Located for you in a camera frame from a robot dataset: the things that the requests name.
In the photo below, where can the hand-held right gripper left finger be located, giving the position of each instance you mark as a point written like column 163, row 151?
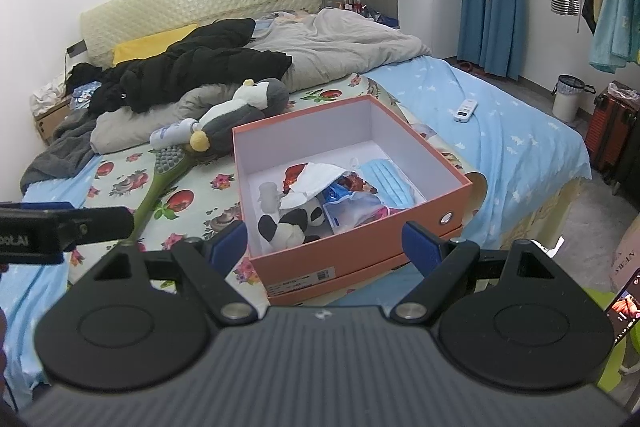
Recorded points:
column 230, row 239

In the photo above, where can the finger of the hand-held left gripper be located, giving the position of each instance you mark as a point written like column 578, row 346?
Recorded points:
column 100, row 222

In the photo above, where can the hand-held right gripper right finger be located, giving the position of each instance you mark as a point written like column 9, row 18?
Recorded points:
column 420, row 242

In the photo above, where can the translucent white plastic pack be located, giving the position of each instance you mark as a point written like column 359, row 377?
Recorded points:
column 268, row 197

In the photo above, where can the small panda plush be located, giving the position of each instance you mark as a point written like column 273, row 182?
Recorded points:
column 290, row 227

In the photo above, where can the orange cardboard box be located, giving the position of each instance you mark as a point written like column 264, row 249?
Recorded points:
column 360, row 257

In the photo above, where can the blue face mask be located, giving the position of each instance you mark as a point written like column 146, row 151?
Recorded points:
column 392, row 184

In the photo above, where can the clear printed plastic packet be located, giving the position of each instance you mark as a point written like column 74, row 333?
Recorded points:
column 355, row 214

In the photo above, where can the red snack packet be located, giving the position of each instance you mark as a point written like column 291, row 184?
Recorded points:
column 296, row 177
column 357, row 183

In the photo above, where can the blue plastic bag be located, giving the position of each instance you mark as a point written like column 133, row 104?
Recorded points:
column 336, row 194

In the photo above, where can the white dotted cotton towel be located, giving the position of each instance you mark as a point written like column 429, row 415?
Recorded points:
column 315, row 179

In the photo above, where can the floral printed mat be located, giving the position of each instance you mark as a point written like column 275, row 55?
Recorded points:
column 195, row 192

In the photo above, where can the green massage hammer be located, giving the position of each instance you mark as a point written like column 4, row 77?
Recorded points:
column 165, row 172

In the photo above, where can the dark grey blanket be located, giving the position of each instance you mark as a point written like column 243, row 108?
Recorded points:
column 55, row 152

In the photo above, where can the brown cardboard box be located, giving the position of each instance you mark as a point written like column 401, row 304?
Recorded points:
column 50, row 122

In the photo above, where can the white plastic bottle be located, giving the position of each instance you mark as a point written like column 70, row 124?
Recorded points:
column 172, row 134

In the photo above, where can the grey white penguin plush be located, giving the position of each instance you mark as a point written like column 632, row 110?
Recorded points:
column 240, row 112

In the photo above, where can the white remote control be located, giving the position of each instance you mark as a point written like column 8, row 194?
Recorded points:
column 466, row 111

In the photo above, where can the black padded jacket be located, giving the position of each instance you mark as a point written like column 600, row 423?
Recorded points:
column 200, row 62

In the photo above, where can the yellow pillow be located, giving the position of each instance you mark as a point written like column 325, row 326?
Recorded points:
column 145, row 44

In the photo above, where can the white trash bin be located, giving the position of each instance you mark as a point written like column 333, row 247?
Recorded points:
column 572, row 99

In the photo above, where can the smartphone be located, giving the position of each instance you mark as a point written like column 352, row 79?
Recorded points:
column 625, row 307

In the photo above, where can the grey duvet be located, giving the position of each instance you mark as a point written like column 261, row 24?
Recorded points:
column 340, row 42

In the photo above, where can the red suitcase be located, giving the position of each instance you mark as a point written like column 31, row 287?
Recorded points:
column 612, row 127

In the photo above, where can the black suitcase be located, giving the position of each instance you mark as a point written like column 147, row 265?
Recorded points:
column 630, row 157

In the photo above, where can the green stool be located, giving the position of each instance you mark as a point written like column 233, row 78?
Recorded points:
column 620, row 377

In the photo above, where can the group of small bottles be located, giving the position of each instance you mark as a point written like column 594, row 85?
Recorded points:
column 350, row 4

